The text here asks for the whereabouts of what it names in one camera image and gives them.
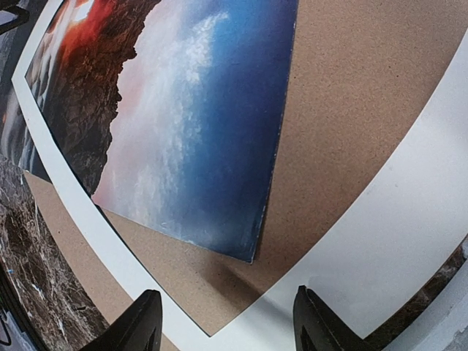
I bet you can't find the white picture frame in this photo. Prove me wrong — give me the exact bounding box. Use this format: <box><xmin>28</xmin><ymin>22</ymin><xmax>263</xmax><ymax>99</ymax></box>
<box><xmin>385</xmin><ymin>287</ymin><xmax>467</xmax><ymax>350</ymax></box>

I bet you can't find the brown cardboard backing board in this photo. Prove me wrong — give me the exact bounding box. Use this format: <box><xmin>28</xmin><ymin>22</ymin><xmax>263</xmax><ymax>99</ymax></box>
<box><xmin>21</xmin><ymin>0</ymin><xmax>468</xmax><ymax>351</ymax></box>

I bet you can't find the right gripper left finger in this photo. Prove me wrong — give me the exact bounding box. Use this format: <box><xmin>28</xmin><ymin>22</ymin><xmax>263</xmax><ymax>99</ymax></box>
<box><xmin>81</xmin><ymin>290</ymin><xmax>162</xmax><ymax>351</ymax></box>

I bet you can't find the white photo mat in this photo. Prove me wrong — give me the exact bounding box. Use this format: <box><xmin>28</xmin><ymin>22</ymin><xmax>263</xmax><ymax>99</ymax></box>
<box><xmin>10</xmin><ymin>0</ymin><xmax>468</xmax><ymax>339</ymax></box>

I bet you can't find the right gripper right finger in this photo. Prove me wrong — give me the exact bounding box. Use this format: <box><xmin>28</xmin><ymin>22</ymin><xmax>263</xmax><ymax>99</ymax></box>
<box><xmin>293</xmin><ymin>285</ymin><xmax>374</xmax><ymax>351</ymax></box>

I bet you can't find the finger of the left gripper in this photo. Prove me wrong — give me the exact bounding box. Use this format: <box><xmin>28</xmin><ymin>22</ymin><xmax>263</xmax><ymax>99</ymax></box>
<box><xmin>1</xmin><ymin>5</ymin><xmax>30</xmax><ymax>31</ymax></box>

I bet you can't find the landscape photo print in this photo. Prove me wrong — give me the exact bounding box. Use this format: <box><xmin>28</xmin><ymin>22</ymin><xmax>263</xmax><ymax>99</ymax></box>
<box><xmin>0</xmin><ymin>0</ymin><xmax>301</xmax><ymax>264</ymax></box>

